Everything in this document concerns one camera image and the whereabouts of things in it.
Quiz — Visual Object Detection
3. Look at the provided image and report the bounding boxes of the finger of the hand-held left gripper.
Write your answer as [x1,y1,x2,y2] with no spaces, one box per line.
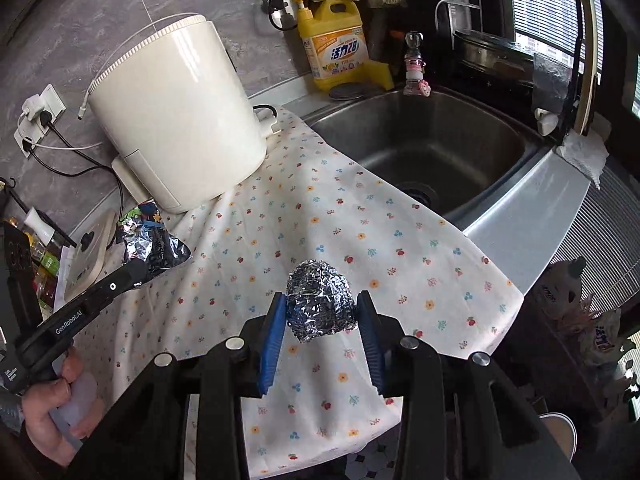
[94,261,151,307]

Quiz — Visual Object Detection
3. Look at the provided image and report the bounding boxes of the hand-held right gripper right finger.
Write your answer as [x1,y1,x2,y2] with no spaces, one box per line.
[354,289,582,480]

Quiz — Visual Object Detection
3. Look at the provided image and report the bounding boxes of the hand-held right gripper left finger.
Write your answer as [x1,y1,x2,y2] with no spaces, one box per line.
[97,290,289,480]

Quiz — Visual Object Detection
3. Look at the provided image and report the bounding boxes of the silver snack wrapper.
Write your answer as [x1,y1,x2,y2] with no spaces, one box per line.
[116,201,193,279]

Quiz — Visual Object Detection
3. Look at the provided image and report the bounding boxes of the aluminium foil ball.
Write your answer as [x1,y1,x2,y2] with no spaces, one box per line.
[285,259,357,345]

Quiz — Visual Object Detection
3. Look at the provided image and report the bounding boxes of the brown paper bucket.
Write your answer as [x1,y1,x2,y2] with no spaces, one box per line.
[540,412,576,466]

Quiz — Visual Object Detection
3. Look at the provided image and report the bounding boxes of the person's left hand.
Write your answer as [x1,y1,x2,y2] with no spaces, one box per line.
[22,347,101,461]

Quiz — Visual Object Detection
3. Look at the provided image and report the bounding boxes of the red capped sauce bottle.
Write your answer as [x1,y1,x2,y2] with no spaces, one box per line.
[34,277,58,308]

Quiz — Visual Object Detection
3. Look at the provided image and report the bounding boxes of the green label condiment bottle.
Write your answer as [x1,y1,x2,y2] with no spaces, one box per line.
[36,242,64,281]

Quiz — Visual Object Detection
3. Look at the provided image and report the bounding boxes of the floral white tablecloth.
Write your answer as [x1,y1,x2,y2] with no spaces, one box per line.
[75,105,526,480]

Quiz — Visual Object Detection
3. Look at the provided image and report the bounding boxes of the white capped condiment bottle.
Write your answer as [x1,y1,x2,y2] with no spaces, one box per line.
[22,207,56,241]

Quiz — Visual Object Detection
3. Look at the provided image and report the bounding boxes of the cream round kitchen appliance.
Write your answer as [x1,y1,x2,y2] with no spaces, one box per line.
[86,14,281,213]

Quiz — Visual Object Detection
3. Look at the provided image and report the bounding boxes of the stainless steel sink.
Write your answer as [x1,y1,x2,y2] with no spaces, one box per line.
[300,85,594,296]

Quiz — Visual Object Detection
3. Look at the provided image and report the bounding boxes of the pile of printed packets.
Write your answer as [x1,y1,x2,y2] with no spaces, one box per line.
[544,255,640,403]

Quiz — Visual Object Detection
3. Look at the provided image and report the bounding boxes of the grey round sink stopper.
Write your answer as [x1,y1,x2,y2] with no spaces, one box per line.
[329,83,374,102]

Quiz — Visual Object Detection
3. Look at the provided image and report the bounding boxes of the yellow sponge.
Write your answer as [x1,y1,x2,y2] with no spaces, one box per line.
[365,59,396,90]

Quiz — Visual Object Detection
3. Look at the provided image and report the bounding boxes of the small pink bottle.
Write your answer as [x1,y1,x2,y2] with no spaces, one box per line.
[402,30,434,97]

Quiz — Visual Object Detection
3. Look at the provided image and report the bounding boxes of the white folded cloth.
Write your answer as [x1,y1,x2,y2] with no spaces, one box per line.
[556,132,609,189]

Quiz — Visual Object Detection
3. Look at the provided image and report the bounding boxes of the yellow detergent bottle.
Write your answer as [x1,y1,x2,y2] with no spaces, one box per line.
[292,0,370,94]

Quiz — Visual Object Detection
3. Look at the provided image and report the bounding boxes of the window with blinds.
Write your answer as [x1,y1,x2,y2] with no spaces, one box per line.
[509,0,640,113]

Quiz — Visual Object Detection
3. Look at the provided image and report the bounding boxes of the black dish rack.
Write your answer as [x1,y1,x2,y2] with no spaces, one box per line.
[435,0,602,127]

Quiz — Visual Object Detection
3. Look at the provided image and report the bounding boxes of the black wire rack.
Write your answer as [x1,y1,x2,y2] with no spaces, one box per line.
[0,177,79,251]

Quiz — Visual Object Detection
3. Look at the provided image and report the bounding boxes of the black power cord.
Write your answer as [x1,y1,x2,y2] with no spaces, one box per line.
[20,142,109,179]
[39,114,126,221]

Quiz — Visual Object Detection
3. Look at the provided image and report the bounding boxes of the white charging cable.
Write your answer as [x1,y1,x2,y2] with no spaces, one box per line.
[17,12,206,152]

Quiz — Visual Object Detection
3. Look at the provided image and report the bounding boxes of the white wall socket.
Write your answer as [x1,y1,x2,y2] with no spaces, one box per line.
[27,83,68,126]
[13,124,51,159]

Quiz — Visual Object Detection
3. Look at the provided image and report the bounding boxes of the white wall charger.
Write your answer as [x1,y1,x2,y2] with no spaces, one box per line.
[21,96,47,122]

